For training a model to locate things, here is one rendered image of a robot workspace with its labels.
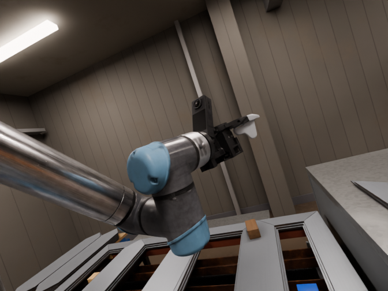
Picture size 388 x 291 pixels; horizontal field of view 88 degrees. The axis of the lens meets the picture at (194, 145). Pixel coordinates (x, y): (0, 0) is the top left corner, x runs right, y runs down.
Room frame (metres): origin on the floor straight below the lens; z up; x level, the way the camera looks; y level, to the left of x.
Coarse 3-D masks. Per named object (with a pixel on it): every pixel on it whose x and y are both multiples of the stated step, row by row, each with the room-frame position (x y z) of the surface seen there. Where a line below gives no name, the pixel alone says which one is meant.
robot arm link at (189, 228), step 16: (176, 192) 0.31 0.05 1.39; (192, 192) 0.33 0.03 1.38; (144, 208) 0.37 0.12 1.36; (160, 208) 0.32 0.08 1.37; (176, 208) 0.31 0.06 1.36; (192, 208) 0.32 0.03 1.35; (144, 224) 0.36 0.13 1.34; (160, 224) 0.33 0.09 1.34; (176, 224) 0.31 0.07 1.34; (192, 224) 0.31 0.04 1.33; (176, 240) 0.31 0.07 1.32; (192, 240) 0.31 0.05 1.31; (208, 240) 0.33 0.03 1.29
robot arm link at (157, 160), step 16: (160, 144) 0.32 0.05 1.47; (176, 144) 0.33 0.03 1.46; (192, 144) 0.36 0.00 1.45; (128, 160) 0.31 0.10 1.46; (144, 160) 0.29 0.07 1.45; (160, 160) 0.29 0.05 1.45; (176, 160) 0.32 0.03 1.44; (192, 160) 0.35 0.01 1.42; (128, 176) 0.32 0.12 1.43; (144, 176) 0.29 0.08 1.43; (160, 176) 0.29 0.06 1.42; (176, 176) 0.31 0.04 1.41; (144, 192) 0.30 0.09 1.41; (160, 192) 0.31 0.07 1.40
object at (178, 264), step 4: (164, 260) 1.11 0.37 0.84; (168, 260) 1.10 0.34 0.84; (172, 260) 1.09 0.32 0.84; (176, 260) 1.07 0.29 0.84; (180, 260) 1.06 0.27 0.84; (184, 260) 1.05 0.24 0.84; (188, 260) 1.04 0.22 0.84; (160, 264) 1.09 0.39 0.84; (164, 264) 1.07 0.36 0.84; (168, 264) 1.06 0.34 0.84; (172, 264) 1.05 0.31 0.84; (176, 264) 1.04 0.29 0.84; (180, 264) 1.03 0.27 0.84; (184, 264) 1.01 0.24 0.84; (160, 268) 1.05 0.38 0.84; (164, 268) 1.04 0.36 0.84; (168, 268) 1.03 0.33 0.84; (172, 268) 1.01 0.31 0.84; (176, 268) 1.00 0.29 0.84; (180, 268) 0.99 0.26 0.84; (184, 268) 0.98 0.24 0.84
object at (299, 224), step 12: (276, 228) 1.09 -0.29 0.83; (288, 228) 1.07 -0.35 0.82; (108, 252) 1.48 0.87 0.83; (96, 264) 1.37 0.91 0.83; (132, 264) 1.22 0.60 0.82; (192, 264) 1.02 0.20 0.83; (84, 276) 1.27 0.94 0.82; (120, 276) 1.12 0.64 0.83; (324, 276) 0.71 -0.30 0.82; (72, 288) 1.18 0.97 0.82; (108, 288) 1.04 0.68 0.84; (180, 288) 0.87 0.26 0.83; (288, 288) 0.71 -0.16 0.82
